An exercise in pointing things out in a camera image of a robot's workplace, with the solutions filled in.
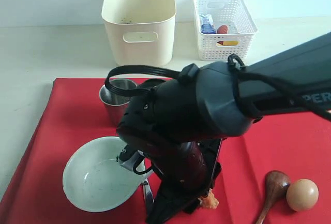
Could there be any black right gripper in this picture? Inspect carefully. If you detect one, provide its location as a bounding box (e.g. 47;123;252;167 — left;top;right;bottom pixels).
144;139;221;223

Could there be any fried chicken piece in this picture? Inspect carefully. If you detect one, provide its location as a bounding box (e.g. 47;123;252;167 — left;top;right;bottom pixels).
198;188;219;210

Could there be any yellow cheese wedge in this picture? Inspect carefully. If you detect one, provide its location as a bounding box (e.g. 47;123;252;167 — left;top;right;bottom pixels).
223;40;238;46

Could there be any blue white milk carton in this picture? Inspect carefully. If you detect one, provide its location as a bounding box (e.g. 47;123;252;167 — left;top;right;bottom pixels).
199;14;216;34

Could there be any red sausage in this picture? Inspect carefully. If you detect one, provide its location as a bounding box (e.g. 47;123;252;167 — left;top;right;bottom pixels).
217;25;228;34

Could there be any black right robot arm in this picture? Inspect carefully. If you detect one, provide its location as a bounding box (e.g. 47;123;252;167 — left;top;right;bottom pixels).
105;34;330;223

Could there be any metal table knife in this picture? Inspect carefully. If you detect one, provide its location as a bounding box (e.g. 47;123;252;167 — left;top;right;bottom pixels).
142;179;154;212

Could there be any pale green bowl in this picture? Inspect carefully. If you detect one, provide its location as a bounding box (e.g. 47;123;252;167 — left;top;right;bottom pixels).
63;137;152;212

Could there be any dark wooden spoon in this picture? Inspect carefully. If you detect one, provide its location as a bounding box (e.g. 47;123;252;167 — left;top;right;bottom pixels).
256;170;291;224

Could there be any stainless steel cup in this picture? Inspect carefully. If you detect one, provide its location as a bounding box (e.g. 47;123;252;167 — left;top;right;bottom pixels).
99;79;138;126

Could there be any brown egg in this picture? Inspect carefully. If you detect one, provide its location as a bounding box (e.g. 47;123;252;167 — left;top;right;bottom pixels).
286;178;319;212

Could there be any red tablecloth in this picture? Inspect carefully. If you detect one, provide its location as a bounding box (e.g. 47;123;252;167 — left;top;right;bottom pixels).
1;79;330;223

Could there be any cream plastic bin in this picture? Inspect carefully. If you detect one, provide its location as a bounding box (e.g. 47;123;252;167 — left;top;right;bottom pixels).
101;0;176;66

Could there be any white perforated plastic basket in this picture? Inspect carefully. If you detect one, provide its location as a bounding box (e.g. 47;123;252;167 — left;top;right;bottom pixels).
193;0;258;62

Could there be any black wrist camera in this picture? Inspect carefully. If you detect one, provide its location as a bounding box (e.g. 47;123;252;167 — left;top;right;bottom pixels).
117;145;152;175

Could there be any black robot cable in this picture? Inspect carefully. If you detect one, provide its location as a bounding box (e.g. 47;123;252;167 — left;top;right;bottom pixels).
104;54;331;121

